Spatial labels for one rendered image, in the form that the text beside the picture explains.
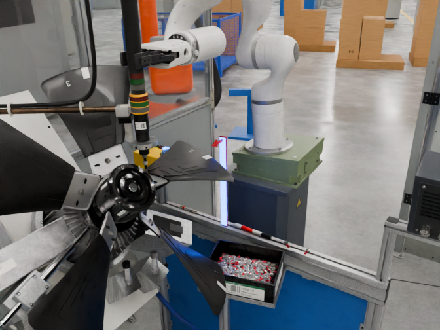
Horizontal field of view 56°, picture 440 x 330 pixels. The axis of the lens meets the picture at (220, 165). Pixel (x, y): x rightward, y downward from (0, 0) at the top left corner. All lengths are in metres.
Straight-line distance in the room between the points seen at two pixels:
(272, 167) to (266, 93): 0.28
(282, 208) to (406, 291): 1.26
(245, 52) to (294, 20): 8.66
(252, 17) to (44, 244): 0.97
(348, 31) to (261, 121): 6.92
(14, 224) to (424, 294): 2.20
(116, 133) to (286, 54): 0.71
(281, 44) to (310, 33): 8.68
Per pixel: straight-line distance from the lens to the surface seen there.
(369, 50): 8.49
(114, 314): 1.18
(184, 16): 1.23
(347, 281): 1.34
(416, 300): 2.66
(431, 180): 1.06
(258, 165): 1.60
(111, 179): 0.94
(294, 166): 1.54
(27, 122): 1.28
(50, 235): 1.03
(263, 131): 1.60
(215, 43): 1.15
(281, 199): 1.59
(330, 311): 1.46
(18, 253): 1.00
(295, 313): 1.53
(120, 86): 1.11
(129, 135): 1.01
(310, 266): 1.36
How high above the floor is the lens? 1.66
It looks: 25 degrees down
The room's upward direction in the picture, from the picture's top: 1 degrees counter-clockwise
